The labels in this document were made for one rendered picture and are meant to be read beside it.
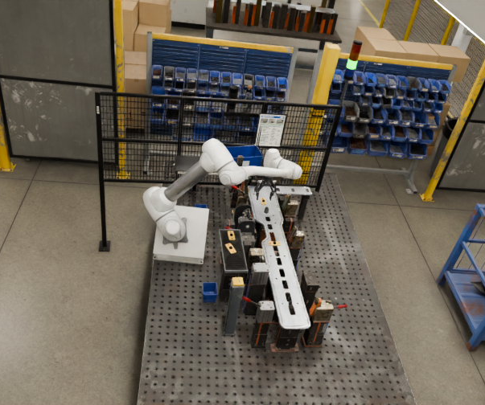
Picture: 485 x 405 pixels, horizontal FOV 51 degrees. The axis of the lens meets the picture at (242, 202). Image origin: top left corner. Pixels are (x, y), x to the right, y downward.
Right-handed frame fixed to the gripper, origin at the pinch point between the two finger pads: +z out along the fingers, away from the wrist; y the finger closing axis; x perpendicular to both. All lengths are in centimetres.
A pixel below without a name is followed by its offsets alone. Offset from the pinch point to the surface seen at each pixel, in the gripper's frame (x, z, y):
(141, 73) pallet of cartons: 269, 31, -96
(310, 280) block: -83, 1, 16
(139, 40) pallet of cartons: 393, 40, -101
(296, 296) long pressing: -94, 4, 5
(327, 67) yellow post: 58, -81, 46
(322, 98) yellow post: 58, -55, 49
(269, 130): 54, -26, 10
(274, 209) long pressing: -9.2, 4.3, 7.2
